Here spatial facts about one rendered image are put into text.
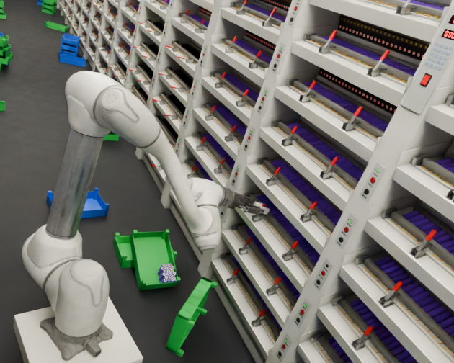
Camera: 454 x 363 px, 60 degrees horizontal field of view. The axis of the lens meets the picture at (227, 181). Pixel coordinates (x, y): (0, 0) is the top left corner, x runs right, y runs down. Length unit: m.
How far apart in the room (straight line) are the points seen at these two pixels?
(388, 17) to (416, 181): 0.52
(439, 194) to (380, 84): 0.39
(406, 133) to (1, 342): 1.62
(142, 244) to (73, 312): 0.91
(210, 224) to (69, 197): 0.49
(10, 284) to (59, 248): 0.66
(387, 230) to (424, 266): 0.16
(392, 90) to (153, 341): 1.38
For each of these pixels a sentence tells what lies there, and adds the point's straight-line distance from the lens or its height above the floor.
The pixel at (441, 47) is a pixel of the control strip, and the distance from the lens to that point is 1.27.
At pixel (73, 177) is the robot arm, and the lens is 1.33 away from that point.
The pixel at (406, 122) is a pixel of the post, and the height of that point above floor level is 1.24.
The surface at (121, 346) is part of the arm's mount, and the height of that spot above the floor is 0.26.
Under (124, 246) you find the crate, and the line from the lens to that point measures 2.32.
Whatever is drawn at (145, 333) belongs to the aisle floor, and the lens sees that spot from 1.92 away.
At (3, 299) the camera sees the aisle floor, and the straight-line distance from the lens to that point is 2.00.
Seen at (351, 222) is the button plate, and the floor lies 0.88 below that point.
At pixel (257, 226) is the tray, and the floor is 0.54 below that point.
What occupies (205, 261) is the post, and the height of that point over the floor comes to 0.10.
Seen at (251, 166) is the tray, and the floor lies 0.74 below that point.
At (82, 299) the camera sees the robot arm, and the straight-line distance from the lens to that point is 1.34.
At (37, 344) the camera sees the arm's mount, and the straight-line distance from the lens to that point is 1.51.
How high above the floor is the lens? 1.43
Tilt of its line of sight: 25 degrees down
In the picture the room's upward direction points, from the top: 19 degrees clockwise
